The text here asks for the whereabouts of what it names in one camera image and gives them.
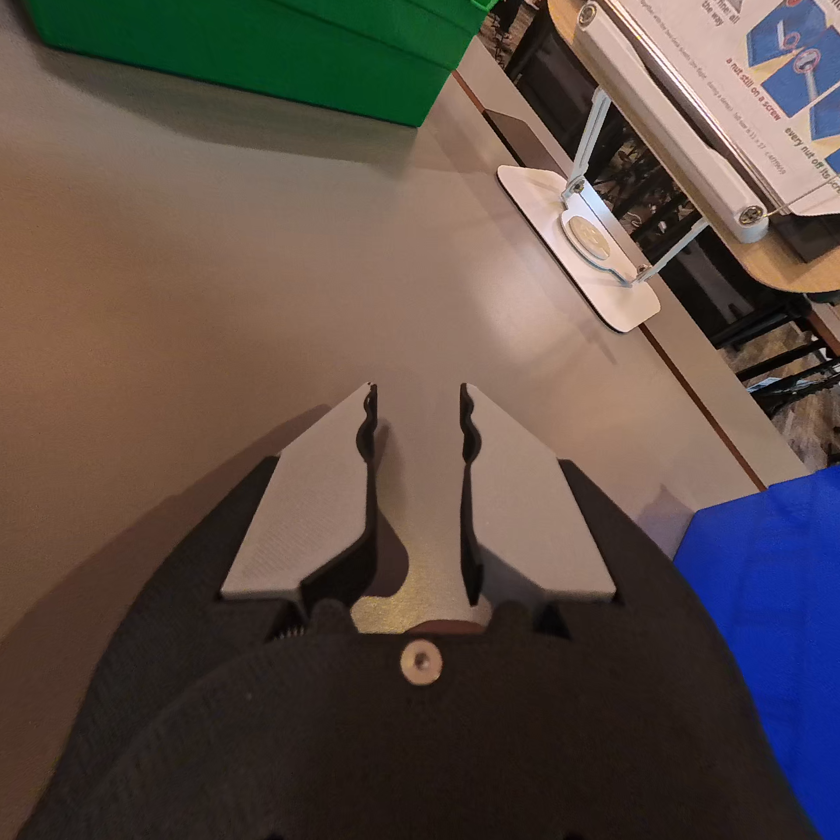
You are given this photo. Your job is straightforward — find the printed instruction sheet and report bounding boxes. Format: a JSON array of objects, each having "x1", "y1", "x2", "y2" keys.
[{"x1": 617, "y1": 0, "x2": 840, "y2": 217}]

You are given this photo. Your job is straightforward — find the blue plastic bin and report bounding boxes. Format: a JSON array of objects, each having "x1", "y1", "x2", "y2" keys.
[{"x1": 672, "y1": 465, "x2": 840, "y2": 840}]

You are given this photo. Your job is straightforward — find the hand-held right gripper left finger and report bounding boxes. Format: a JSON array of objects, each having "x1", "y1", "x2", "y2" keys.
[{"x1": 220, "y1": 382, "x2": 378, "y2": 606}]

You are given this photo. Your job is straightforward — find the dark desk cable flap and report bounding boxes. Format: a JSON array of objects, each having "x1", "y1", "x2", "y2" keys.
[{"x1": 486, "y1": 110, "x2": 567, "y2": 177}]

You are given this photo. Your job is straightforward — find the white document stand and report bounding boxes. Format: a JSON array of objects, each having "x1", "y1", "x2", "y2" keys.
[{"x1": 497, "y1": 0, "x2": 840, "y2": 333}]

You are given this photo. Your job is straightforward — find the green plastic bin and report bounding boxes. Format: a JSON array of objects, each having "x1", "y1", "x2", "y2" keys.
[{"x1": 23, "y1": 0, "x2": 500, "y2": 129}]

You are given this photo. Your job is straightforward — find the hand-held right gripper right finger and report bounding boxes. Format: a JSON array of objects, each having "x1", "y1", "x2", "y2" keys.
[{"x1": 459, "y1": 382, "x2": 618, "y2": 606}]

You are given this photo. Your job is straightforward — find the adjoining grey desk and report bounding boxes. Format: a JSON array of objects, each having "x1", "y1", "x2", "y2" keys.
[{"x1": 453, "y1": 39, "x2": 809, "y2": 490}]

